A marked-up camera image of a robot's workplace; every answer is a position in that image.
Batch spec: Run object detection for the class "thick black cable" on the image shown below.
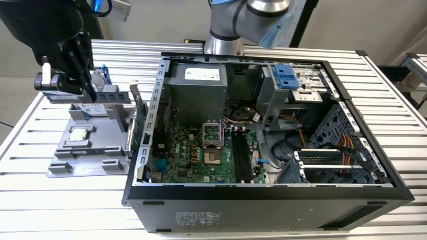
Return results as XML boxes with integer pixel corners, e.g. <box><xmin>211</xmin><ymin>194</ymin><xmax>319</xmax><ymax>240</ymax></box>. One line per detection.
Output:
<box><xmin>270</xmin><ymin>137</ymin><xmax>302</xmax><ymax>166</ymax></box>

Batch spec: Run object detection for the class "black cable with blue tab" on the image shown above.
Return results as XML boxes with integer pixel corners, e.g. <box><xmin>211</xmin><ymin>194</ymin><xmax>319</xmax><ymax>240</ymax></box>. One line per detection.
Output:
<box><xmin>255</xmin><ymin>158</ymin><xmax>284</xmax><ymax>168</ymax></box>

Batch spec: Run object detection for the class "black RAM slot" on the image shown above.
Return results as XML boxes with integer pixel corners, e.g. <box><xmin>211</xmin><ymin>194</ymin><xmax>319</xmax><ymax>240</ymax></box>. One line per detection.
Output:
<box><xmin>239</xmin><ymin>127</ymin><xmax>251</xmax><ymax>183</ymax></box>
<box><xmin>235</xmin><ymin>127</ymin><xmax>247</xmax><ymax>183</ymax></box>
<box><xmin>232</xmin><ymin>127</ymin><xmax>243</xmax><ymax>183</ymax></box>
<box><xmin>243</xmin><ymin>127</ymin><xmax>254</xmax><ymax>183</ymax></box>

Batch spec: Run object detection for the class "teal port connector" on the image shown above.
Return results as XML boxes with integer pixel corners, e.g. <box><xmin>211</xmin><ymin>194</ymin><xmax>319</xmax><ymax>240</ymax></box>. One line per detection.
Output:
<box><xmin>152</xmin><ymin>159</ymin><xmax>168</xmax><ymax>174</ymax></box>

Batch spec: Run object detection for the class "hard disk in blue carrier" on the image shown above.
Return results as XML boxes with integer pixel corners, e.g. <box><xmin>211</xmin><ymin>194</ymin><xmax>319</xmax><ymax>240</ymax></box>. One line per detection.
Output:
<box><xmin>71</xmin><ymin>65</ymin><xmax>113</xmax><ymax>118</ymax></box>

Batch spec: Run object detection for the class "grey power supply unit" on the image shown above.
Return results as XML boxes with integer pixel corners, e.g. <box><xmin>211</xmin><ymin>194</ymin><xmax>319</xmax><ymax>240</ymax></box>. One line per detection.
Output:
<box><xmin>163</xmin><ymin>62</ymin><xmax>230</xmax><ymax>126</ymax></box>

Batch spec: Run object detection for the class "blue plastic drive latch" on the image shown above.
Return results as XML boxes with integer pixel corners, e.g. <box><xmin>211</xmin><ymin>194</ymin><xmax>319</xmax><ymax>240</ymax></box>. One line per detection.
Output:
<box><xmin>271</xmin><ymin>64</ymin><xmax>300</xmax><ymax>90</ymax></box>

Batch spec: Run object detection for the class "aluminium side table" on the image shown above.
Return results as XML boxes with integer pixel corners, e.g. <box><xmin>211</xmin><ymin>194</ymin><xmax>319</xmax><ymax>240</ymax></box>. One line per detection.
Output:
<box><xmin>376</xmin><ymin>53</ymin><xmax>427</xmax><ymax>110</ymax></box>

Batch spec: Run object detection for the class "white yellow wire bundle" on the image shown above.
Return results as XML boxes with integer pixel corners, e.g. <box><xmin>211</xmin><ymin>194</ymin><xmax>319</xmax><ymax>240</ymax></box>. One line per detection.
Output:
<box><xmin>222</xmin><ymin>113</ymin><xmax>264</xmax><ymax>125</ymax></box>

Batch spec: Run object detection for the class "green motherboard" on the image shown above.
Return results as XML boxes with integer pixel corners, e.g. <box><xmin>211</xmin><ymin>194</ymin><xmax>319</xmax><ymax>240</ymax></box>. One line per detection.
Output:
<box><xmin>151</xmin><ymin>124</ymin><xmax>268</xmax><ymax>185</ymax></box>

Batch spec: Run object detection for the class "silver CPU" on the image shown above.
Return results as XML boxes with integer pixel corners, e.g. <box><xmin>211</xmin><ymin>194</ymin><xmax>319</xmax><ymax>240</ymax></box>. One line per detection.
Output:
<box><xmin>68</xmin><ymin>128</ymin><xmax>91</xmax><ymax>142</ymax></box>

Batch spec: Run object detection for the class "grey parts rack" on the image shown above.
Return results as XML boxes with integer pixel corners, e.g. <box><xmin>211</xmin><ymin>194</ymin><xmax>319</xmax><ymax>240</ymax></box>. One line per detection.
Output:
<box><xmin>45</xmin><ymin>84</ymin><xmax>136</xmax><ymax>180</ymax></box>

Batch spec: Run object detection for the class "CPU socket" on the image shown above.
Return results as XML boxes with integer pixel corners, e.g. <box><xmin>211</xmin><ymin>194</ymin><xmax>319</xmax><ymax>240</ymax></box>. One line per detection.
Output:
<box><xmin>203</xmin><ymin>149</ymin><xmax>224</xmax><ymax>166</ymax></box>

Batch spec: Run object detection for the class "wire locking lever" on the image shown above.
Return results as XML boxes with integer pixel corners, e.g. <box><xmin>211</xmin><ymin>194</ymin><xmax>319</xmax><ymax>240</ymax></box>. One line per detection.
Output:
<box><xmin>219</xmin><ymin>119</ymin><xmax>227</xmax><ymax>150</ymax></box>

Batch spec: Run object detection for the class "metal socket cover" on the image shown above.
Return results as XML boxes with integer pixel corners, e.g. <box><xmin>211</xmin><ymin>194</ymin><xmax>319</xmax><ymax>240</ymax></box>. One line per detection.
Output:
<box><xmin>201</xmin><ymin>119</ymin><xmax>224</xmax><ymax>149</ymax></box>

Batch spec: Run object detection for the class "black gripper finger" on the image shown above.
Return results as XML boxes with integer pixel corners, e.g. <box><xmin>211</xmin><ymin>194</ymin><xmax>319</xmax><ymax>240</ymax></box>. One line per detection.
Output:
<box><xmin>33</xmin><ymin>31</ymin><xmax>99</xmax><ymax>104</ymax></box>

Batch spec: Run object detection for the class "black upright post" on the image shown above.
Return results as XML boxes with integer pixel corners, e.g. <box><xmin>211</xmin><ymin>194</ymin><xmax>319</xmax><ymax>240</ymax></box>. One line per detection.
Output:
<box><xmin>81</xmin><ymin>13</ymin><xmax>107</xmax><ymax>41</ymax></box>
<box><xmin>290</xmin><ymin>0</ymin><xmax>320</xmax><ymax>49</ymax></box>

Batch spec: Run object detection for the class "orange yellow wire bundle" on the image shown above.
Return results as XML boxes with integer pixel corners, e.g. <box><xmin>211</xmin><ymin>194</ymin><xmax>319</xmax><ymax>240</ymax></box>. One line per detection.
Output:
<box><xmin>335</xmin><ymin>133</ymin><xmax>356</xmax><ymax>176</ymax></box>

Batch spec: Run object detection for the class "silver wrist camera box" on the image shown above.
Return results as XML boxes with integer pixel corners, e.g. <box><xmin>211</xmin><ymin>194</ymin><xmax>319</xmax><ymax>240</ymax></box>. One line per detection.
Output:
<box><xmin>111</xmin><ymin>0</ymin><xmax>132</xmax><ymax>23</ymax></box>

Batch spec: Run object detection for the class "metal disk bay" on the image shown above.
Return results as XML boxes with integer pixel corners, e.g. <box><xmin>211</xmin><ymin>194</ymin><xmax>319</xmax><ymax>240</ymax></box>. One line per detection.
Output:
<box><xmin>276</xmin><ymin>147</ymin><xmax>370</xmax><ymax>185</ymax></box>

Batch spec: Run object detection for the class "orange yellow power wire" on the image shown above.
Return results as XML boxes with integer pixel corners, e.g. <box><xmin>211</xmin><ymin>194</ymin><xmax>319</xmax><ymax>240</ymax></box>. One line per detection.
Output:
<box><xmin>279</xmin><ymin>112</ymin><xmax>308</xmax><ymax>151</ymax></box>

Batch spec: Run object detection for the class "graphics card with metal bracket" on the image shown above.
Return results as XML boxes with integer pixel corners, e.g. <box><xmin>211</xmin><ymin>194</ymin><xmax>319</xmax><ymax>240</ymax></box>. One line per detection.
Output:
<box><xmin>125</xmin><ymin>79</ymin><xmax>151</xmax><ymax>161</ymax></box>

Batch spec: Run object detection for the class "black PC case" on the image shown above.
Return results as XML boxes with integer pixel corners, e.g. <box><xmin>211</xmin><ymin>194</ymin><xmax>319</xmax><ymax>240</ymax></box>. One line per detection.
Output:
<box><xmin>121</xmin><ymin>51</ymin><xmax>416</xmax><ymax>235</ymax></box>

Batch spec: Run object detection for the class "grey metal drive cage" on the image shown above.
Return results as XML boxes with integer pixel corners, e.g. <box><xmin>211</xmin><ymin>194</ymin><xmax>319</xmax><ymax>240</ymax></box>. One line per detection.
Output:
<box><xmin>255</xmin><ymin>63</ymin><xmax>336</xmax><ymax>132</ymax></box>

